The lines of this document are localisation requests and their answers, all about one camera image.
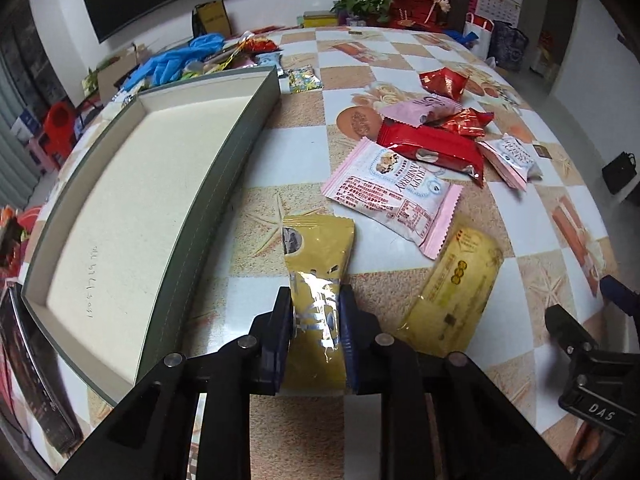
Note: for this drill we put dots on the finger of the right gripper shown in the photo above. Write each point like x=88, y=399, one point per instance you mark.
x=567, y=332
x=620, y=295

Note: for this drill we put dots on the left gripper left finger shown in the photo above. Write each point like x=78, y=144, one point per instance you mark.
x=273, y=331

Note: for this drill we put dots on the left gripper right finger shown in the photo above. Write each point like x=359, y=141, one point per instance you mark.
x=358, y=330

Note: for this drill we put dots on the light yellow snack packet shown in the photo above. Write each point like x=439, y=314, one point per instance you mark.
x=444, y=317

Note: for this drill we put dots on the dark gold snack packet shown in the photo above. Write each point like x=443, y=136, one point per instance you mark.
x=316, y=250

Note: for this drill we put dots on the large pink cranberry crisp packet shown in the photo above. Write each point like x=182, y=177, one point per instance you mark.
x=396, y=192

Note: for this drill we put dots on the small pink-white snack packet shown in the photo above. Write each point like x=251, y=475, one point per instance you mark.
x=511, y=161

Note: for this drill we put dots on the long red snack packet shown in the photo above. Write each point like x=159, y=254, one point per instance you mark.
x=437, y=147

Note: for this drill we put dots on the plain pink snack packet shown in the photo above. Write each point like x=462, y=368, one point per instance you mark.
x=419, y=112

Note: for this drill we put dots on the red foil candy packet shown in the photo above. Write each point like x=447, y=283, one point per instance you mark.
x=469, y=123

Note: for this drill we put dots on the black handbag on floor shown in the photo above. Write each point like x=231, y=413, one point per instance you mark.
x=618, y=173

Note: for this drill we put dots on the green-sided shallow box tray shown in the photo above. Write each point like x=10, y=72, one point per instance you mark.
x=123, y=246

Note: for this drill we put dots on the colourful small candy packet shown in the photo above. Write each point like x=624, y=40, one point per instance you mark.
x=303, y=79

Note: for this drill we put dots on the light blue snack packet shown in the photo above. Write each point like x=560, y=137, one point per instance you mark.
x=271, y=59

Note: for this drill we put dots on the dark patterned gift bag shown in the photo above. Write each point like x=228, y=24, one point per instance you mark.
x=507, y=46

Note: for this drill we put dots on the red snack bag far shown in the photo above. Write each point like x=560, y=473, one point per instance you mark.
x=258, y=45

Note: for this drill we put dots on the red plastic stool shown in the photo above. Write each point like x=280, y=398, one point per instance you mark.
x=59, y=130

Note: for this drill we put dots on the cardboard box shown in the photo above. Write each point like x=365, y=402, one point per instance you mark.
x=120, y=66

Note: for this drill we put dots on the blue ribbon bow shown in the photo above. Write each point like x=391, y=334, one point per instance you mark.
x=460, y=37

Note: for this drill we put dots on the yellow-green box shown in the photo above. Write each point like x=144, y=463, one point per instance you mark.
x=312, y=19

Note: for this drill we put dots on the yellow-black paper bag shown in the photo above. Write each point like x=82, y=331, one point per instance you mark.
x=210, y=18

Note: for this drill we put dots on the green potted plant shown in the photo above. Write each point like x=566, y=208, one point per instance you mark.
x=377, y=11

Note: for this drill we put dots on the pink flower red gift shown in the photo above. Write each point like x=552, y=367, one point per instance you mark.
x=421, y=15

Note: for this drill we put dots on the white red-handled gift bag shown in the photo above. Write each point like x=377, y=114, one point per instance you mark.
x=477, y=33

